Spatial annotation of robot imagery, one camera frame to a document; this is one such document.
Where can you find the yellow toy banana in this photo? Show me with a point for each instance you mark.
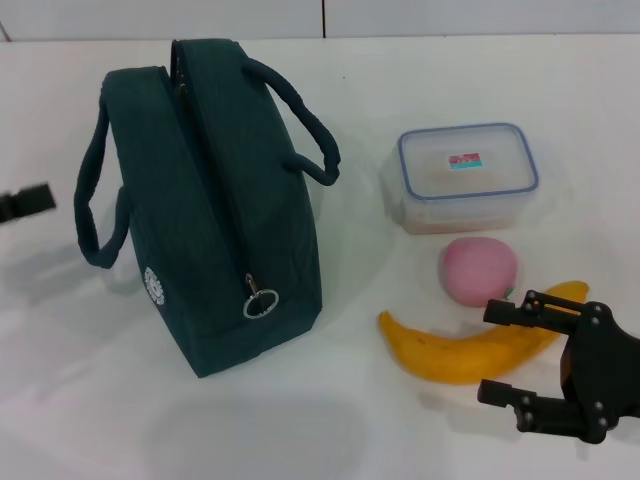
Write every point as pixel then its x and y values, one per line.
pixel 440 357

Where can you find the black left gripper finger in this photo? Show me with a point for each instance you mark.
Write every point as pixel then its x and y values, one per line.
pixel 35 200

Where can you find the pink toy peach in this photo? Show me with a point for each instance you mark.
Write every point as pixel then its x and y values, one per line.
pixel 475 272

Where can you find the clear blue-rimmed food container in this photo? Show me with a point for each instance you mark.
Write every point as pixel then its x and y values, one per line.
pixel 465 190

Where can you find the dark teal insulated lunch bag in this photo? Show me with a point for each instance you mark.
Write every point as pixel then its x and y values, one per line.
pixel 225 200

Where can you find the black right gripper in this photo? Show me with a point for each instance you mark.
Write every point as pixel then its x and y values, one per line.
pixel 600 370

